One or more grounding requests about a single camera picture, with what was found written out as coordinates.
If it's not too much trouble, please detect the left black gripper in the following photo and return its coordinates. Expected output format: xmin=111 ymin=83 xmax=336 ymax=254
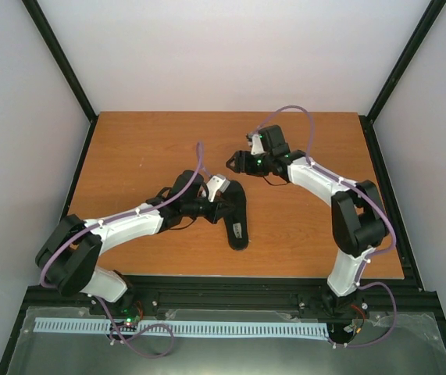
xmin=183 ymin=195 xmax=235 ymax=224

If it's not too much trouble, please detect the black canvas shoe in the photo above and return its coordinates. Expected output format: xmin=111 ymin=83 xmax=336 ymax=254
xmin=220 ymin=180 xmax=249 ymax=251

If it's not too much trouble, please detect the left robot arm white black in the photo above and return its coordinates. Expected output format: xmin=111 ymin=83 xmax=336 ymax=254
xmin=35 ymin=170 xmax=248 ymax=315

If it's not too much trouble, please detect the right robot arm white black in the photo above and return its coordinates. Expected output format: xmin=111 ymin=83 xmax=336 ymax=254
xmin=227 ymin=125 xmax=396 ymax=298

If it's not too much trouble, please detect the left green led circuit board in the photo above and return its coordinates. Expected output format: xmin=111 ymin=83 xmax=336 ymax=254
xmin=116 ymin=309 xmax=144 ymax=333

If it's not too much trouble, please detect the right small connector board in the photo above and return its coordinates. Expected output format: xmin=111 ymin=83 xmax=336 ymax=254
xmin=344 ymin=318 xmax=366 ymax=335

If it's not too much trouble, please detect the clear plastic sheet cover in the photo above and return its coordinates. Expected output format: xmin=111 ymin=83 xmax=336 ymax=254
xmin=5 ymin=308 xmax=446 ymax=374

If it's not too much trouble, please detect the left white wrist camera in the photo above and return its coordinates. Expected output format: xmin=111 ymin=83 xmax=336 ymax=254
xmin=206 ymin=174 xmax=230 ymax=202

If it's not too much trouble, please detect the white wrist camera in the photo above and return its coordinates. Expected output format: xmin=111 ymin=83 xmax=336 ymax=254
xmin=246 ymin=132 xmax=266 ymax=155
xmin=206 ymin=174 xmax=230 ymax=202

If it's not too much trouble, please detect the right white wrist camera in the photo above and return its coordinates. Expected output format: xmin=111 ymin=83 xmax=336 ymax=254
xmin=246 ymin=132 xmax=266 ymax=155

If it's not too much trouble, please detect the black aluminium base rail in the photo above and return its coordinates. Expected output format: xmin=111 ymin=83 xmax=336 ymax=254
xmin=23 ymin=273 xmax=441 ymax=323

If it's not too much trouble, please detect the right black frame post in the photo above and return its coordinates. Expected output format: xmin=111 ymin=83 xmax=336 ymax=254
xmin=366 ymin=0 xmax=446 ymax=122

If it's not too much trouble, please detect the black frame post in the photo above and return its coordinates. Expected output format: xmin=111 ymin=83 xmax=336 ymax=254
xmin=21 ymin=0 xmax=99 ymax=123
xmin=366 ymin=0 xmax=446 ymax=122

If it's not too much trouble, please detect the light blue slotted cable duct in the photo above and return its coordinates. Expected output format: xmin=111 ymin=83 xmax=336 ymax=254
xmin=33 ymin=317 xmax=329 ymax=341

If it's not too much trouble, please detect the left black frame post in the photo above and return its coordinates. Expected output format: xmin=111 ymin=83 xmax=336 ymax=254
xmin=21 ymin=0 xmax=99 ymax=123

